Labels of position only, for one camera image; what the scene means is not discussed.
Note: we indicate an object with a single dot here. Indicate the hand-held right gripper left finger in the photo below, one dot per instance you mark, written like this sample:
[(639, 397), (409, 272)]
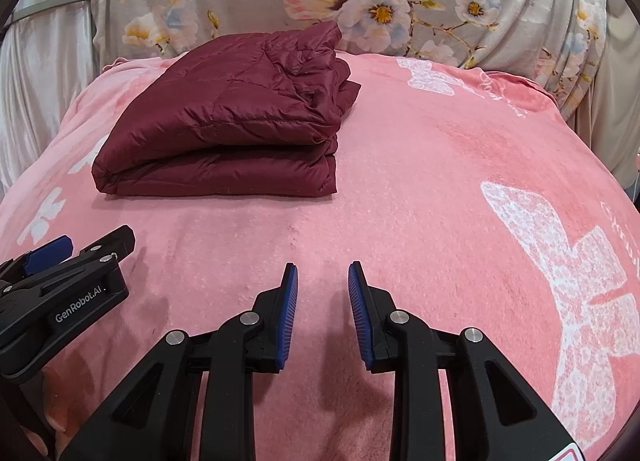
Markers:
[(289, 316)]

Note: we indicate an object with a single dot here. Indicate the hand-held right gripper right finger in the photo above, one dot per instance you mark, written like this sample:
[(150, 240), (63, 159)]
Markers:
[(357, 311)]

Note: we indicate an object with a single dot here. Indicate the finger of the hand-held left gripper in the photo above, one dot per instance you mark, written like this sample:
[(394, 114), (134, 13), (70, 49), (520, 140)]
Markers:
[(112, 241), (47, 252)]

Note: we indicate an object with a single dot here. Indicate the maroon puffer jacket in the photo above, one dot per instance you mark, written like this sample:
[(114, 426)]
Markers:
[(225, 106)]

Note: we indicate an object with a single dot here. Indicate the pink blanket with white bows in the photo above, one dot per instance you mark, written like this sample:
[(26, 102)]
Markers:
[(400, 166)]

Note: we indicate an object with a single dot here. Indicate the white satin cloth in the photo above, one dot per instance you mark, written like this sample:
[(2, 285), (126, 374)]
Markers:
[(45, 81)]

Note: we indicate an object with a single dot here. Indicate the beige cloth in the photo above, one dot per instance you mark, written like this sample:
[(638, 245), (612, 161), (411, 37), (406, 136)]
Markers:
[(615, 91)]

